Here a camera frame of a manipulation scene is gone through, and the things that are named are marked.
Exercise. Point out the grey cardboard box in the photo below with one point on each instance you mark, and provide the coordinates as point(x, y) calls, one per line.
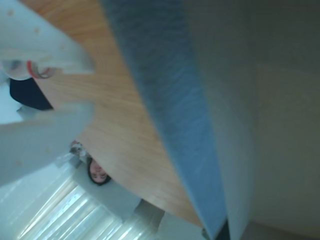
point(175, 100)

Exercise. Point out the dark grey rug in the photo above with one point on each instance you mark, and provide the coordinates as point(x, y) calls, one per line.
point(30, 97)

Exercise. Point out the clear bottle Reciclame red label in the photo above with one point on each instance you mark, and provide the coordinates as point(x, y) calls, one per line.
point(30, 68)

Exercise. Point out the person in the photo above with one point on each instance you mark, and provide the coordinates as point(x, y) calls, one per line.
point(98, 172)

